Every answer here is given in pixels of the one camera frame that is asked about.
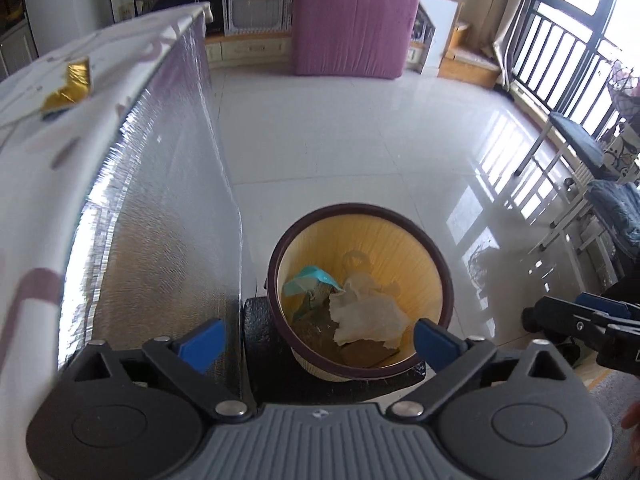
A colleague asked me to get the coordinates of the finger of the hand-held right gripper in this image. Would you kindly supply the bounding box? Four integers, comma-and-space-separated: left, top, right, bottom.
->
522, 296, 619, 347
574, 292, 640, 322

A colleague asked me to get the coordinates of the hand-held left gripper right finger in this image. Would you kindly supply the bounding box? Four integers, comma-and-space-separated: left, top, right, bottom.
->
387, 318, 584, 422

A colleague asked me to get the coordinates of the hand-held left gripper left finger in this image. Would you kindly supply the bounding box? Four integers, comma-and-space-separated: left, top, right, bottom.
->
62, 318, 254, 421

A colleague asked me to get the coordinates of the yellow trash bin brown rim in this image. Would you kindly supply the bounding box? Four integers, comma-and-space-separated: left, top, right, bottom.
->
265, 203, 456, 379

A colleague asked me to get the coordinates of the blue plastic snack wrapper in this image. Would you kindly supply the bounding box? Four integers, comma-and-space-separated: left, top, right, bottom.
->
282, 266, 346, 322

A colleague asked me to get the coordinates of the person's dark clothing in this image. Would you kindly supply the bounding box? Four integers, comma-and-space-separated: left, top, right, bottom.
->
600, 275, 640, 307

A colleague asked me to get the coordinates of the brown cardboard piece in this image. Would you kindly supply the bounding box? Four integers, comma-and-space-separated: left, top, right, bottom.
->
340, 339, 402, 368

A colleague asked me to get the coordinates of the crumpled white tissue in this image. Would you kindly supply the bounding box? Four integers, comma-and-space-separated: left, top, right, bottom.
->
327, 275, 412, 349

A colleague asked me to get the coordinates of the blue denim clothing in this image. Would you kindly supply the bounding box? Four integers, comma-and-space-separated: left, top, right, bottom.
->
587, 180, 640, 262

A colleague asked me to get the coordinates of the patterned white pot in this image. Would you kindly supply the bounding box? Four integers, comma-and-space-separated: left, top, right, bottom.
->
602, 125, 640, 184

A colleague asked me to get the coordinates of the white chair with blue cushion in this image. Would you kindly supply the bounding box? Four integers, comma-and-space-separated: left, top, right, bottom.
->
514, 112, 622, 227

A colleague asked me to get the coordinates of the black window railing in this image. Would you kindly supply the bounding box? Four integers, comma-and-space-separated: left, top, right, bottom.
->
510, 0, 640, 161

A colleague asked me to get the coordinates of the wooden step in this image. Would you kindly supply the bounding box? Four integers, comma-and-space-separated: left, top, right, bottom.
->
439, 42, 504, 92

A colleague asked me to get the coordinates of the gold foil wrapper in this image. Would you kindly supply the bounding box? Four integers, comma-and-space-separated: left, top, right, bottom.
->
40, 57, 94, 114

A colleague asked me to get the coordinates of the low wooden cabinet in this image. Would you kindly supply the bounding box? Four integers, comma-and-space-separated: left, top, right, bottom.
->
205, 30, 294, 69

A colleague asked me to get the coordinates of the beige curtain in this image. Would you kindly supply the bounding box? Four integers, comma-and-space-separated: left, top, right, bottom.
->
465, 0, 542, 88

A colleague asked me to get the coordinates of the white staircase cabinet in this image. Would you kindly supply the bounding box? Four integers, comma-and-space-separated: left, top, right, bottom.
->
400, 0, 464, 77

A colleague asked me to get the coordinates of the pink mattress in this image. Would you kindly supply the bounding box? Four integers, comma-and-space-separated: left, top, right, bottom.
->
291, 0, 421, 81

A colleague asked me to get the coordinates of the black printed board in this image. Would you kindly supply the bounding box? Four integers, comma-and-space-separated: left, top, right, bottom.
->
112, 0, 224, 37

